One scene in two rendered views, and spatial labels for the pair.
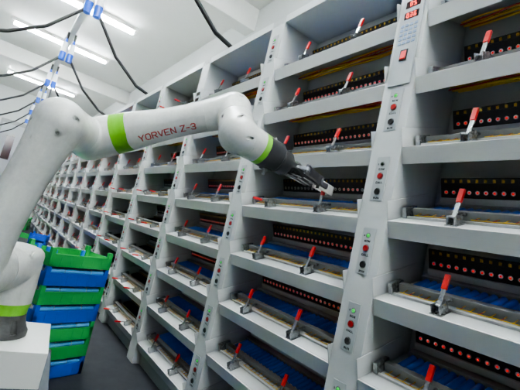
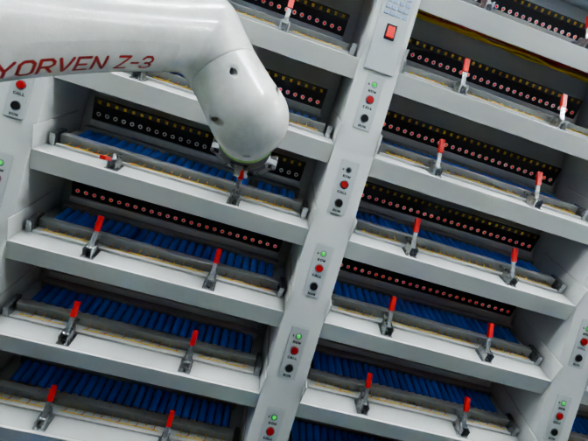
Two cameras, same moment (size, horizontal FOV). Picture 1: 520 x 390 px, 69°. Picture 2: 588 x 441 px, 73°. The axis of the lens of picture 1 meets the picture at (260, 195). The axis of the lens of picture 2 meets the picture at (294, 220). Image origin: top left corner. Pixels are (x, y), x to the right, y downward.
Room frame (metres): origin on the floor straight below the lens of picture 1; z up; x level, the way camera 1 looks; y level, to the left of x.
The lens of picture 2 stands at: (0.67, 0.54, 0.94)
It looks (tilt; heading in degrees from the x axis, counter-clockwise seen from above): 2 degrees down; 297
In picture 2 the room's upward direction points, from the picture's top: 17 degrees clockwise
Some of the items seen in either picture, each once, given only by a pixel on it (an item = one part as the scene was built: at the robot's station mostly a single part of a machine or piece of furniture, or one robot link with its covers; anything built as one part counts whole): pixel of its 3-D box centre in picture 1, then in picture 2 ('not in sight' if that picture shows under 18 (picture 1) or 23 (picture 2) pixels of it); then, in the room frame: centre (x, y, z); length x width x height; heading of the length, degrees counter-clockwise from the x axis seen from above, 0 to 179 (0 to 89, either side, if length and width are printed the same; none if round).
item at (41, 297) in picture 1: (60, 289); not in sight; (1.80, 0.78, 0.36); 0.30 x 0.20 x 0.08; 147
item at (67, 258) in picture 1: (70, 254); not in sight; (1.80, 0.78, 0.52); 0.30 x 0.20 x 0.08; 147
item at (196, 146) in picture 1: (186, 206); not in sight; (2.22, 0.40, 0.87); 0.20 x 0.09 x 1.75; 124
